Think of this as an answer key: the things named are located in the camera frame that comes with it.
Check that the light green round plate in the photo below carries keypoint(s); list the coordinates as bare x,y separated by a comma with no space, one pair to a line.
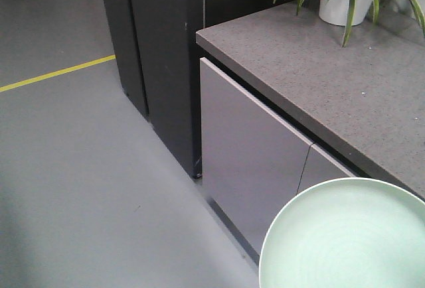
349,232

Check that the grey cabinet row right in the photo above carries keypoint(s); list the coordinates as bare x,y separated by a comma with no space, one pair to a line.
285,107

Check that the dark tall cabinet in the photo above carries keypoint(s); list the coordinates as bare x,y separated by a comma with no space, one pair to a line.
157,55

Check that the white plant pot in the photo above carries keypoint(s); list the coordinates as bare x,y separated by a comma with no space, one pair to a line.
335,12

